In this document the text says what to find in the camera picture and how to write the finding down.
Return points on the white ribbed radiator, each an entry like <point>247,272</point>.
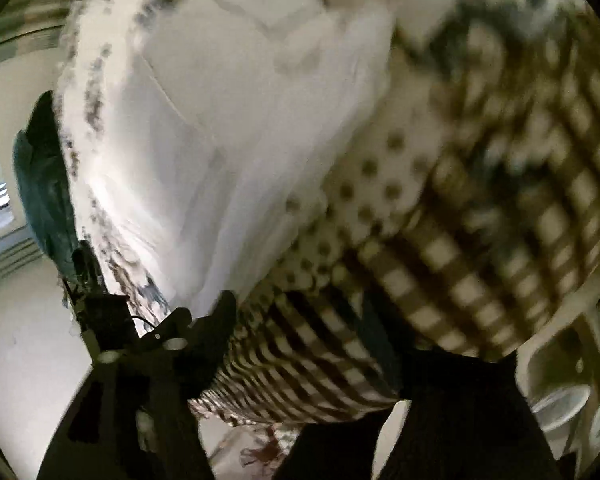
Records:
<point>10,260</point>

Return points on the white pants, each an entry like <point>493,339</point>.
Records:
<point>205,160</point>

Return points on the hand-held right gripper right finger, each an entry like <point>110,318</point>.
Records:
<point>445,410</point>

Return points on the green cloth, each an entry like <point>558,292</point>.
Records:
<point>45,195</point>

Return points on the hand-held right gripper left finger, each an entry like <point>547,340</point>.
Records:
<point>220,330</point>

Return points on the white round bowl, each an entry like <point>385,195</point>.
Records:
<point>560,405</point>

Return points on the brown checked bedsheet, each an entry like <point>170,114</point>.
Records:
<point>480,260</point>

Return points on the white rack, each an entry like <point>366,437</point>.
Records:
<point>555,355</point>

